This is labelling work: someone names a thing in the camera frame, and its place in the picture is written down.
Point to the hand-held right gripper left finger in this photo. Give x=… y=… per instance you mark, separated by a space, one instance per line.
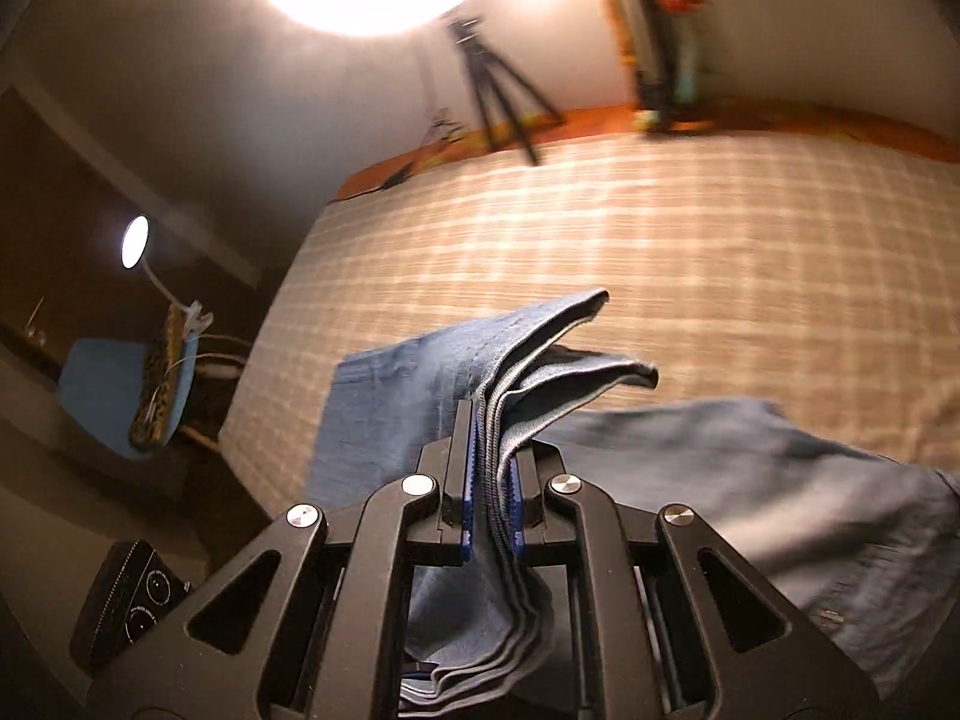
x=469 y=480

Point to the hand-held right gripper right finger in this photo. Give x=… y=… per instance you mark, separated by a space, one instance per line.
x=516 y=502

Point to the blue denim pants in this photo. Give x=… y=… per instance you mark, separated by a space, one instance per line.
x=750 y=480

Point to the blue chair with wooden legs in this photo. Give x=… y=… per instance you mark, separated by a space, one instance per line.
x=97 y=382

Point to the leopard print cushion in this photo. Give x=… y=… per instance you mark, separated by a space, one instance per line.
x=161 y=375

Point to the white clip-on desk lamp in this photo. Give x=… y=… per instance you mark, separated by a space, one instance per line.
x=136 y=240

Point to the black tripod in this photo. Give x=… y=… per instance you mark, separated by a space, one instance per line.
x=495 y=90

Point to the orange wooden bed ledge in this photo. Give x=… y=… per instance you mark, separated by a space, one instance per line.
x=787 y=116

